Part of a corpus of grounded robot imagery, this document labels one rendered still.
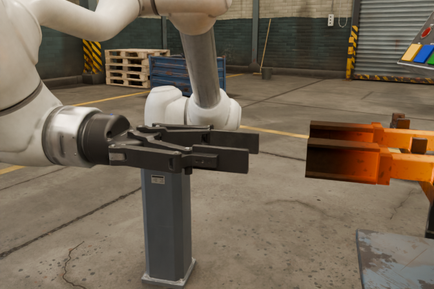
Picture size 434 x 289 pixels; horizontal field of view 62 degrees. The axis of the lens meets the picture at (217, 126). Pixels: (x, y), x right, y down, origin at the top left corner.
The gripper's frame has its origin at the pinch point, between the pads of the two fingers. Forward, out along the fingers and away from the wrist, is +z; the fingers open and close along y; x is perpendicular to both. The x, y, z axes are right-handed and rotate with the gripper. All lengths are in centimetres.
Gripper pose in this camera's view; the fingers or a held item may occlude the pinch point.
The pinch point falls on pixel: (232, 149)
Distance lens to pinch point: 47.5
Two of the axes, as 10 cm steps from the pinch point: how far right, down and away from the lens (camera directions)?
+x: 0.0, -9.7, -2.5
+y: -2.7, 2.4, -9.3
